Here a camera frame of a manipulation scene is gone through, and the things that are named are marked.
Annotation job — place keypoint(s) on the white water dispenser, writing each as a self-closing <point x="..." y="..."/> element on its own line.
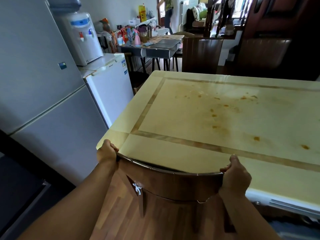
<point x="81" y="38"/>

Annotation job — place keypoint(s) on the tall silver refrigerator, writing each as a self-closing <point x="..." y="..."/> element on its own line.
<point x="41" y="97"/>

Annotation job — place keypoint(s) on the person's right thumb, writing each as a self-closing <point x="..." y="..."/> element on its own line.
<point x="233" y="161"/>

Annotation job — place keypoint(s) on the person's right forearm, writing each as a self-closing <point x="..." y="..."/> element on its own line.
<point x="247" y="217"/>

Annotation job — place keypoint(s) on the brown glass jar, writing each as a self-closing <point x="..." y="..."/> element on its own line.
<point x="144" y="36"/>

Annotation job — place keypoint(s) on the blue water bottle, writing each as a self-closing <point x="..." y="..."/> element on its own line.
<point x="64" y="4"/>

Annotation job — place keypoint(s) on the person's right hand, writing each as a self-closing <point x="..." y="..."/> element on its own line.
<point x="235" y="178"/>

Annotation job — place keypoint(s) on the white radiator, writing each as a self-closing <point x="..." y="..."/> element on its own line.
<point x="184" y="11"/>

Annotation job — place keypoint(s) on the dark wooden chair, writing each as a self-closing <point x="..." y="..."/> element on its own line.
<point x="201" y="54"/>

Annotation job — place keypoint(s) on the person's left forearm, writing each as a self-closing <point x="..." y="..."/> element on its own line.
<point x="72" y="206"/>

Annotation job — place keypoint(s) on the brown wooden chair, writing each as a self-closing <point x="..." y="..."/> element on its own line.
<point x="170" y="187"/>

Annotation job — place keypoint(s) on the grey side table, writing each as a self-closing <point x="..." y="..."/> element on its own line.
<point x="156" y="48"/>

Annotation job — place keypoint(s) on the person's left hand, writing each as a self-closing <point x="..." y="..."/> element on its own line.
<point x="106" y="153"/>

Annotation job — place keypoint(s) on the small white refrigerator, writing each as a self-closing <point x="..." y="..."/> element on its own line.
<point x="108" y="83"/>

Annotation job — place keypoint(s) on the yellow box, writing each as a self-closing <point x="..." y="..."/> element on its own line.
<point x="142" y="13"/>

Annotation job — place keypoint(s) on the green cushion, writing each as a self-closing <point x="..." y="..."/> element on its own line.
<point x="203" y="13"/>

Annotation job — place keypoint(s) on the white cup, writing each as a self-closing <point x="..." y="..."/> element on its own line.
<point x="120" y="40"/>

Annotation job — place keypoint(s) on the person's left thumb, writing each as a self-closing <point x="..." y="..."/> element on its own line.
<point x="113" y="146"/>

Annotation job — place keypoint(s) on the pink spray bottle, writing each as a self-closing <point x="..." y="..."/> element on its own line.
<point x="137" y="38"/>

